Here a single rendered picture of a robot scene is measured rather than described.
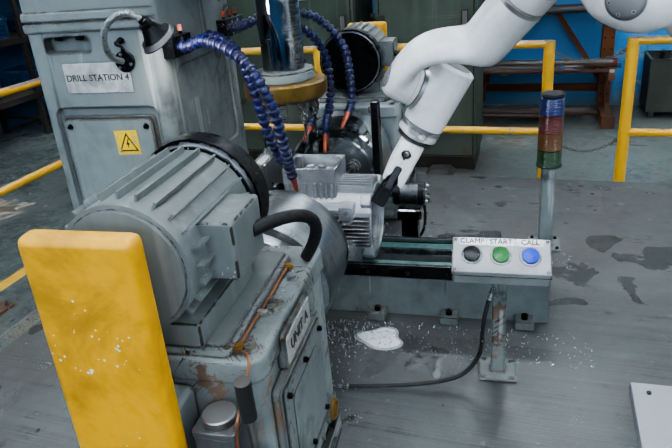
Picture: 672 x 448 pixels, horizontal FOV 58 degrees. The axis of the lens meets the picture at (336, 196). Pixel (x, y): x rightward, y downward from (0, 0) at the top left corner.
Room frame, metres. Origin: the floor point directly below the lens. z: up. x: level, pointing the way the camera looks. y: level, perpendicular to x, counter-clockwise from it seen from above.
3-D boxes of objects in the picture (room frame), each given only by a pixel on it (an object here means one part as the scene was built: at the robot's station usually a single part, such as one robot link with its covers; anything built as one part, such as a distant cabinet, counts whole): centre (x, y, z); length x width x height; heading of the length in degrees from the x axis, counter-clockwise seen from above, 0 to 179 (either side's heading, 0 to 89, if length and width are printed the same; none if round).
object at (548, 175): (1.46, -0.55, 1.01); 0.08 x 0.08 x 0.42; 75
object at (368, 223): (1.29, 0.00, 1.01); 0.20 x 0.19 x 0.19; 74
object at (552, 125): (1.46, -0.55, 1.14); 0.06 x 0.06 x 0.04
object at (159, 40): (1.14, 0.33, 1.46); 0.18 x 0.11 x 0.13; 75
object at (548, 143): (1.46, -0.55, 1.10); 0.06 x 0.06 x 0.04
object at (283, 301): (0.73, 0.20, 0.99); 0.35 x 0.31 x 0.37; 165
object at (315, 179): (1.31, 0.04, 1.11); 0.12 x 0.11 x 0.07; 74
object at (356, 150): (1.63, -0.04, 1.04); 0.41 x 0.25 x 0.25; 165
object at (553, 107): (1.46, -0.55, 1.19); 0.06 x 0.06 x 0.04
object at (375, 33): (1.91, -0.15, 1.16); 0.33 x 0.26 x 0.42; 165
